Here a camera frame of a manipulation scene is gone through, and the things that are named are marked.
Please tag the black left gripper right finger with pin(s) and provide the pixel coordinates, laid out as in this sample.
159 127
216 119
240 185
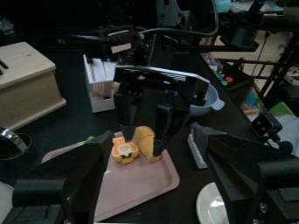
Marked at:
248 166

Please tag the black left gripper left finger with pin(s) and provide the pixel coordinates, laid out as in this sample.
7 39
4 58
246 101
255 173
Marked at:
78 175

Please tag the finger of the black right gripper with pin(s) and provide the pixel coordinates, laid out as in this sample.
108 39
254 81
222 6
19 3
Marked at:
126 113
167 125

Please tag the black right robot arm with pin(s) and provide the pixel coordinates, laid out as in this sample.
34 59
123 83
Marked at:
171 17

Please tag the yellow toy squash half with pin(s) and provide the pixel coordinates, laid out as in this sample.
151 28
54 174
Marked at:
144 140

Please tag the orange toy pepper half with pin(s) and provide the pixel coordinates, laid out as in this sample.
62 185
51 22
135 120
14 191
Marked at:
124 151

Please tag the green toy vegetable piece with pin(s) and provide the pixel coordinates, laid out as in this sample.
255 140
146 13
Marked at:
84 141

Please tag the pink plastic tray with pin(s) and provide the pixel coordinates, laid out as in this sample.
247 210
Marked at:
136 180

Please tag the white round plate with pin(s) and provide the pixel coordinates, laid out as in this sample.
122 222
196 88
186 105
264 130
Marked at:
212 207

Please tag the black box with coloured buttons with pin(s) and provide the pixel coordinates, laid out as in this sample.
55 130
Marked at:
234 80

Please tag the small black round container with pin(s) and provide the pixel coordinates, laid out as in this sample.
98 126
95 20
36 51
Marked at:
14 144

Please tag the light wooden box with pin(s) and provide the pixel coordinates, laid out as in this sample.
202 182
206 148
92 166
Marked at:
27 81

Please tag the cyan cup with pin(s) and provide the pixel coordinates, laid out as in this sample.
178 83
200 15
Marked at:
223 5

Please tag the small black camera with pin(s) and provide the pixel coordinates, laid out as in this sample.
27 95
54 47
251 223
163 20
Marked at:
266 124

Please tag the black metal frame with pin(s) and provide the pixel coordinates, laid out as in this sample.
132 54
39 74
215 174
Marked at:
280 70

